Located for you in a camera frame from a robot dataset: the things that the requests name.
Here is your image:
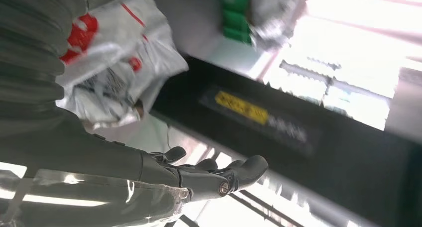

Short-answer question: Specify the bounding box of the green plastic delivery crate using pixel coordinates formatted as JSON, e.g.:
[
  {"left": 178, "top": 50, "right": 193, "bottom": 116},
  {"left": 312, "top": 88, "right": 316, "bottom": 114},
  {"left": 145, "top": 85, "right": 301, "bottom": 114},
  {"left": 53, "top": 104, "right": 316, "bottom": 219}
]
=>
[{"left": 220, "top": 0, "right": 255, "bottom": 45}]

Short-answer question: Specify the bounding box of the black inbound scanning machine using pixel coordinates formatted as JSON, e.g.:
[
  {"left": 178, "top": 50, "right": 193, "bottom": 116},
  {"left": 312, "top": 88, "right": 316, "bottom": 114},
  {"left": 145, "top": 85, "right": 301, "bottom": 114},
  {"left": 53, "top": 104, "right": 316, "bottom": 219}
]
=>
[{"left": 151, "top": 55, "right": 422, "bottom": 227}]

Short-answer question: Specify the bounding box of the yellow warning label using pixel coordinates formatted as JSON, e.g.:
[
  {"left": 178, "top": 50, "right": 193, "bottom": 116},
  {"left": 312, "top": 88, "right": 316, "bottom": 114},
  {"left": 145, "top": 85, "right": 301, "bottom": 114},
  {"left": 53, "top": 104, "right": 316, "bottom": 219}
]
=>
[{"left": 214, "top": 90, "right": 270, "bottom": 126}]

